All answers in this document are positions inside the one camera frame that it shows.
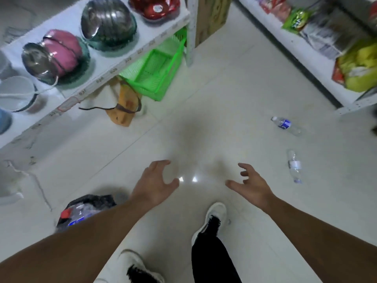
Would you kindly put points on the person's left hand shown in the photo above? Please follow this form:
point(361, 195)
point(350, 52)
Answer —
point(148, 188)

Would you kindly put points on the person's right hand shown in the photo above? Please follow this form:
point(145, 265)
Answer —
point(257, 188)

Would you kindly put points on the person's left thumb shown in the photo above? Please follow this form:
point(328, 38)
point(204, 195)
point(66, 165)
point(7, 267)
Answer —
point(171, 184)

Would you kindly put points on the person's right thumb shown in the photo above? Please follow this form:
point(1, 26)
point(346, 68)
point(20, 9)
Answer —
point(234, 185)

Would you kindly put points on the person's right forearm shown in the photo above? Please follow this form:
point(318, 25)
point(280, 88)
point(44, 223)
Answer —
point(321, 241)

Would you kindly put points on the person's left forearm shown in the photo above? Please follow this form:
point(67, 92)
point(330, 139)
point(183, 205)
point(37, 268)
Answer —
point(76, 244)

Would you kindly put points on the person's right white shoe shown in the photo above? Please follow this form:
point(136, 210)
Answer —
point(213, 213)

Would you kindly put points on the person's white shoe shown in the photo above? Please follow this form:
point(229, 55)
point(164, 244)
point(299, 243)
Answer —
point(134, 259)
point(213, 213)

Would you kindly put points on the white label clear water bottle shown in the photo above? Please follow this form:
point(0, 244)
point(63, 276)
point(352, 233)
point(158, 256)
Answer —
point(294, 167)

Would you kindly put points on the person's right leg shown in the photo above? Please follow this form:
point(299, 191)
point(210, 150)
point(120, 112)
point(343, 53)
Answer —
point(210, 259)

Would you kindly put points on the person's leg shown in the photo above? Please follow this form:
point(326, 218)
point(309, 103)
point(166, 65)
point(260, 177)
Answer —
point(210, 259)
point(141, 275)

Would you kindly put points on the blue label clear water bottle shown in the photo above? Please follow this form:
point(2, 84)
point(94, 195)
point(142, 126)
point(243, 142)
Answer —
point(285, 124)

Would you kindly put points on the person's left white shoe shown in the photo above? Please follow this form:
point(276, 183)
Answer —
point(134, 259)

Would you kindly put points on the black bag of bottles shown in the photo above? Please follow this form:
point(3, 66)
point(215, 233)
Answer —
point(88, 204)

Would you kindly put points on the orange cloth bag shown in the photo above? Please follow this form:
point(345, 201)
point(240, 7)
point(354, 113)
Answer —
point(125, 106)

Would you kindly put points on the person's left leg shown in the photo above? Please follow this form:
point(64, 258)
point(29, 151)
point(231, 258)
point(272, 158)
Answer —
point(141, 275)

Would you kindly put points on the green plastic basket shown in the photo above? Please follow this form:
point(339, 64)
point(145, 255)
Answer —
point(153, 70)

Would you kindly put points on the white shelf with snacks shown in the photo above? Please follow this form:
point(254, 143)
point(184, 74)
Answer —
point(312, 63)

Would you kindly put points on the white shelf with bowls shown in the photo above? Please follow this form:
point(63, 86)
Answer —
point(97, 60)

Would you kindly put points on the cardboard box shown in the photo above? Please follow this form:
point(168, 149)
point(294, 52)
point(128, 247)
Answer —
point(212, 17)

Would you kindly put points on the yellow green snack packets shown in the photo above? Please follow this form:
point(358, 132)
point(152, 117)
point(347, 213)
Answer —
point(359, 67)

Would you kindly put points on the stack of pink steel bowls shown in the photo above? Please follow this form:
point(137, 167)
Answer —
point(61, 53)

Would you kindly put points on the green snack packet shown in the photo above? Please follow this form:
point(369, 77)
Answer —
point(297, 19)

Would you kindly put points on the stack of red bowls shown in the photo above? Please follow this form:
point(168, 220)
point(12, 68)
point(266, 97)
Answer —
point(154, 7)

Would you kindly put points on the blue bowl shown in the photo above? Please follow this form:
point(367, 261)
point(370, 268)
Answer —
point(4, 120)

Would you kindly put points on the white bowl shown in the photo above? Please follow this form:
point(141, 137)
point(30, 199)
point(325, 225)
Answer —
point(16, 92)

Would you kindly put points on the silver grey packets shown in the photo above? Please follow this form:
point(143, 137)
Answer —
point(332, 32)

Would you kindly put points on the red snack packets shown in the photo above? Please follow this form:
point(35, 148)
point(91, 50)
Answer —
point(275, 5)

